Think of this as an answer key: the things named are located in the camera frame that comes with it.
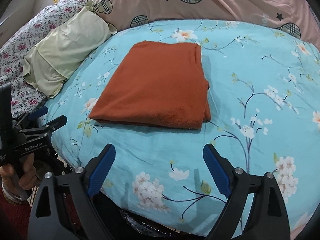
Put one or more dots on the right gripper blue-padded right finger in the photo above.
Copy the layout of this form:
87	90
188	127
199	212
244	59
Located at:
268	217

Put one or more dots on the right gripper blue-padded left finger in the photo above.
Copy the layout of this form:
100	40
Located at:
49	218

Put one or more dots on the orange knit sweater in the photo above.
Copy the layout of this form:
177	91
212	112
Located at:
157	84

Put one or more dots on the red sleeve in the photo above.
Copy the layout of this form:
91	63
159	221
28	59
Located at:
14	219

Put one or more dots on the light blue floral bedsheet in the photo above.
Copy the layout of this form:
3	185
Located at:
264	102

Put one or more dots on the pale yellow pillow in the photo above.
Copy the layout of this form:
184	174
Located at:
52	61

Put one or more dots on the white red floral blanket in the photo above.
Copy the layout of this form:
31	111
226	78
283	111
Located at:
25	98

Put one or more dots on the pink quilt with plaid hearts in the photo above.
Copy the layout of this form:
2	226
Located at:
294	17

